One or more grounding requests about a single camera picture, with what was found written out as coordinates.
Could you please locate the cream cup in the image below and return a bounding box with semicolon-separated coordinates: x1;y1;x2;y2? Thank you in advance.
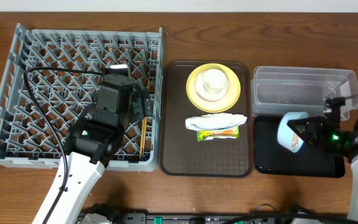
202;69;227;94

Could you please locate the green snack wrapper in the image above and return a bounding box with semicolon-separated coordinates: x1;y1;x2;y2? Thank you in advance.
197;126;239;142

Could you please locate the crumpled white napkin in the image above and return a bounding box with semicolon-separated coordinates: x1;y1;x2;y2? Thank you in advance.
185;113;247;131

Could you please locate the brown serving tray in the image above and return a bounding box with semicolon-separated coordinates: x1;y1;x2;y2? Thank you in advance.
159;60;253;178

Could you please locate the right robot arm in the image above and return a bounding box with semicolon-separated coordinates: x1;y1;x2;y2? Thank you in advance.
277;96;358;221

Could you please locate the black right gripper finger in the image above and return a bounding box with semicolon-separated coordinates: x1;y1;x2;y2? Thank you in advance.
323;96;358;120
287;118;318;146

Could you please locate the black tray bin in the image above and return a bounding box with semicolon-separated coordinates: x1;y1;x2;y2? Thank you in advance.
254;116;346;178

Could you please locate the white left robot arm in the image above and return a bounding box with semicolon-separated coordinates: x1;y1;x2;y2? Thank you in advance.
34;84;146;223

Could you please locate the wooden chopstick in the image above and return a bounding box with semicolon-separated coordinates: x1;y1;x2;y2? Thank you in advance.
139;79;151;159
140;116;149;156

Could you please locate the clear plastic bin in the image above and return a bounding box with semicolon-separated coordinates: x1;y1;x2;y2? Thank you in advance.
250;66;358;116

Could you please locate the grey dishwasher rack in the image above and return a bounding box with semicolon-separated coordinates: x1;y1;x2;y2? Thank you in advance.
0;25;163;172

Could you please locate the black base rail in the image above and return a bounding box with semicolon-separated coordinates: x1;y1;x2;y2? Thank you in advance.
76;212;291;224

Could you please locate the yellow plate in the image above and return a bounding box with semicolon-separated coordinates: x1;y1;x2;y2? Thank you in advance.
186;63;241;113

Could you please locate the light blue bowl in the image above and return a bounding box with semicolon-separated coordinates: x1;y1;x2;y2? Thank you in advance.
277;112;308;153

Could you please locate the pink bowl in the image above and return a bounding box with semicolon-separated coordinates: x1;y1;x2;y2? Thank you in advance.
194;71;229;102

